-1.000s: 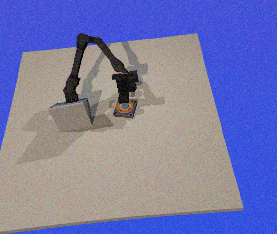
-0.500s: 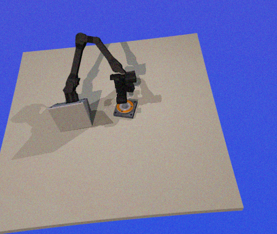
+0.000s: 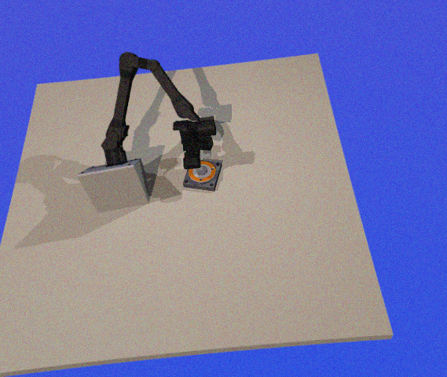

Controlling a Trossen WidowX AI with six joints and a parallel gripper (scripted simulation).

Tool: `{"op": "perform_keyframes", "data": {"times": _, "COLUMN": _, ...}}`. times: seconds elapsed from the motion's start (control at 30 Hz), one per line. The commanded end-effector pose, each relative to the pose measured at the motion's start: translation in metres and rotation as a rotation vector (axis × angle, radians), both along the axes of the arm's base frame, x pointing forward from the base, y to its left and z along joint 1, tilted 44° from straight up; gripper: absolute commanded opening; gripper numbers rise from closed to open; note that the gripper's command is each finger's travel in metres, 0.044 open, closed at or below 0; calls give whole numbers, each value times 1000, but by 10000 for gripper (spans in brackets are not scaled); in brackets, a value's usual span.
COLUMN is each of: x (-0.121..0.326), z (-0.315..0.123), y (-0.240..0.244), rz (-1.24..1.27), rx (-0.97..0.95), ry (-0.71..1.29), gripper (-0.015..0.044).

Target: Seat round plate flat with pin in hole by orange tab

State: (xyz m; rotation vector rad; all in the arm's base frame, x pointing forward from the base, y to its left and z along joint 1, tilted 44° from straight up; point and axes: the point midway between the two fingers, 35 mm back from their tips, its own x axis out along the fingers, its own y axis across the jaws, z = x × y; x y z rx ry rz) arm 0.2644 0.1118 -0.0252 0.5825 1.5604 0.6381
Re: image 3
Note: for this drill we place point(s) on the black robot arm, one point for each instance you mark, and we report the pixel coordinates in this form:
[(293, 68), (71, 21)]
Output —
[(117, 129)]

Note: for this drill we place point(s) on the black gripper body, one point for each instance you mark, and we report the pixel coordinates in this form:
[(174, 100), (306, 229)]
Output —
[(192, 160)]

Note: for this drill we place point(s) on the orange round plate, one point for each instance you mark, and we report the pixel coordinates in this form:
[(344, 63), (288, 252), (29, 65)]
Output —
[(207, 177)]

